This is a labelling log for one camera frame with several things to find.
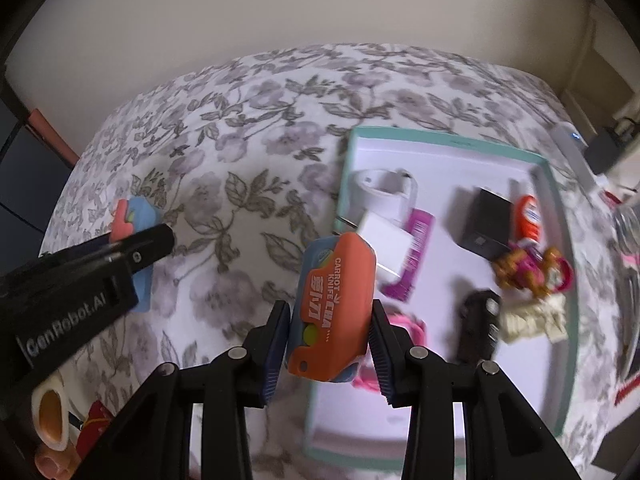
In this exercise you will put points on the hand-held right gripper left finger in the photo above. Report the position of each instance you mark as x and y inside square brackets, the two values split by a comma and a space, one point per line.
[277, 360]

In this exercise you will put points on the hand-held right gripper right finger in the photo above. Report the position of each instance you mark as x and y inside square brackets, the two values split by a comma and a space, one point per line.
[382, 360]

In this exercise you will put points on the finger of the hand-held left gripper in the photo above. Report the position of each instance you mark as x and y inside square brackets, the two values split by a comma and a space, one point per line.
[147, 242]

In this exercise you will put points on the blue pink toy piece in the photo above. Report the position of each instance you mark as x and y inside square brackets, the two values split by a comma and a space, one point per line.
[145, 280]

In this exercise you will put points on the pink smart band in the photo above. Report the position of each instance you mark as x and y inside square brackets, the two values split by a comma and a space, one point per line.
[407, 330]

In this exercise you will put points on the orange carrot knife toy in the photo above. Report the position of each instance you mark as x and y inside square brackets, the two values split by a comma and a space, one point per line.
[335, 305]

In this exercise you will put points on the black toy car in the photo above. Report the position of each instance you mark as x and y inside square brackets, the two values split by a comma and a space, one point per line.
[477, 325]

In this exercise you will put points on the white charger block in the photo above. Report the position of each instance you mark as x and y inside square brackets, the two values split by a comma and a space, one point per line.
[385, 240]

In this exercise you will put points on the magenta rectangular packet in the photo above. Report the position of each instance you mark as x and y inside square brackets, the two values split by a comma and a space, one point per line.
[417, 240]

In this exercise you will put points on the cream hair claw clip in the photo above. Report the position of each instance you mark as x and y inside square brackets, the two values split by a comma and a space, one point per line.
[535, 317]

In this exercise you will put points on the black charger block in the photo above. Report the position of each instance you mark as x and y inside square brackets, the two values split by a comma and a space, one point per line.
[487, 225]

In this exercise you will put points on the pink brown puppy toy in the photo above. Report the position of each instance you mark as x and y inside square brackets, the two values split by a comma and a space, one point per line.
[530, 267]

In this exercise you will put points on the teal rimmed white tray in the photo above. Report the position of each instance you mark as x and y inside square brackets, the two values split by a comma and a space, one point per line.
[450, 170]

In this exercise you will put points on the small red white toy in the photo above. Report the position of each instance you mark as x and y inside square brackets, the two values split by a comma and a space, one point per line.
[529, 217]

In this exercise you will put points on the person's left hand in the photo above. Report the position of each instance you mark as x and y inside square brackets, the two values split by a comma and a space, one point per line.
[57, 464]

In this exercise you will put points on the orange brown board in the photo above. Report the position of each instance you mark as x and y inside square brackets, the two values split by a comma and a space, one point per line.
[52, 135]

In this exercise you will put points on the dark cabinet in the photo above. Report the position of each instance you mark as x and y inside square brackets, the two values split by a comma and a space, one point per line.
[25, 160]

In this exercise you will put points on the black slim device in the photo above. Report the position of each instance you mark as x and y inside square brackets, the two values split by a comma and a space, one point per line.
[631, 325]

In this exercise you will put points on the clear plastic container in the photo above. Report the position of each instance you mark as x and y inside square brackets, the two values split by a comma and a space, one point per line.
[627, 232]

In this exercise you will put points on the white power strip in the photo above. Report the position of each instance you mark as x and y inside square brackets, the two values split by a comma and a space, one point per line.
[577, 155]

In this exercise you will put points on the black power adapter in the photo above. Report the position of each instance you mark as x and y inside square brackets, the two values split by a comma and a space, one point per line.
[607, 150]

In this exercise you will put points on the white shelf rack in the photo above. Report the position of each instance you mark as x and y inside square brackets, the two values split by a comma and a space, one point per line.
[607, 60]

